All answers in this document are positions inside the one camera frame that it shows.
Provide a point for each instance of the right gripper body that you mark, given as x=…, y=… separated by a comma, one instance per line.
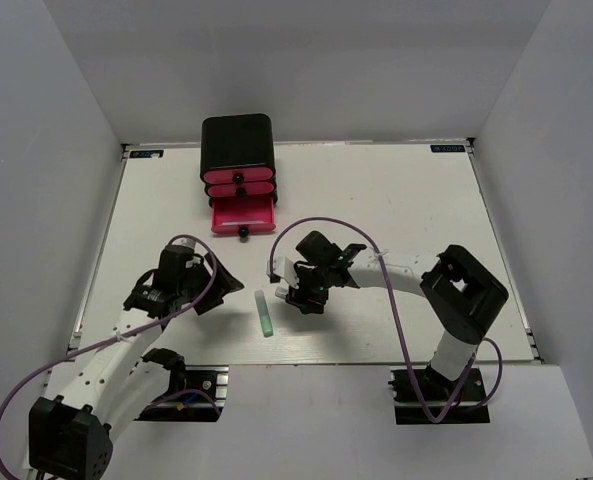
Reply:
x=314, y=280

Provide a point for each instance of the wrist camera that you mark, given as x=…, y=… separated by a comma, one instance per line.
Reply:
x=282, y=269
x=182, y=251

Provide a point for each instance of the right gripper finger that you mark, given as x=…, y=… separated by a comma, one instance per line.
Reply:
x=296, y=297
x=313, y=305

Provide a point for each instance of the green highlighter pen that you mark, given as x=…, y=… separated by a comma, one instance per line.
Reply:
x=263, y=313

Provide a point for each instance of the blue table label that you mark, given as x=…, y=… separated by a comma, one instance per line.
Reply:
x=146, y=154
x=447, y=148

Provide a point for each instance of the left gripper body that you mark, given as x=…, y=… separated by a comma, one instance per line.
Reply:
x=200, y=279

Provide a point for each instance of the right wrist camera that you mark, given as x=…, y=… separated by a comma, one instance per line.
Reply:
x=282, y=269

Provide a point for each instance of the blue highlighter pen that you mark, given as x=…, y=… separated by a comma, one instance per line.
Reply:
x=241, y=223

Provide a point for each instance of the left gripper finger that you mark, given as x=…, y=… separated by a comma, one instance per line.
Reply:
x=224, y=284
x=209, y=301

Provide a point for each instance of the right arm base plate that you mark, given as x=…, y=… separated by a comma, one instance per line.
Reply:
x=408, y=410

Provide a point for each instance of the right blue table label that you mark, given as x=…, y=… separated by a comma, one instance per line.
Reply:
x=447, y=148

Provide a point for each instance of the black drawer cabinet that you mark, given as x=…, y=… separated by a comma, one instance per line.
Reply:
x=236, y=141

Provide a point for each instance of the pink bottom drawer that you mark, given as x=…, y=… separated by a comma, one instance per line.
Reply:
x=256, y=207

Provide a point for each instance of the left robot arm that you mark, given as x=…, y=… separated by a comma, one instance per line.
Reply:
x=72, y=435

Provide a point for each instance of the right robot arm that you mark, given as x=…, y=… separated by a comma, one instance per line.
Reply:
x=463, y=294

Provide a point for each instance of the orange capped clear highlighter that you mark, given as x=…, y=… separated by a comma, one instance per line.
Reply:
x=282, y=293

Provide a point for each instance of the left blue table label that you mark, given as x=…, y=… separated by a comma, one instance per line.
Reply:
x=146, y=154

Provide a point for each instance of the pink drawer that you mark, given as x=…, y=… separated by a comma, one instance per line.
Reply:
x=240, y=190
x=256, y=207
x=236, y=175

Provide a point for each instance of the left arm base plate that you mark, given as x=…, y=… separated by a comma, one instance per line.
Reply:
x=197, y=395

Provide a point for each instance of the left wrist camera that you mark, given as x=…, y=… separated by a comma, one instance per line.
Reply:
x=182, y=251

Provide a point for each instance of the pink top drawer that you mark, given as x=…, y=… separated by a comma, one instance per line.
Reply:
x=236, y=175

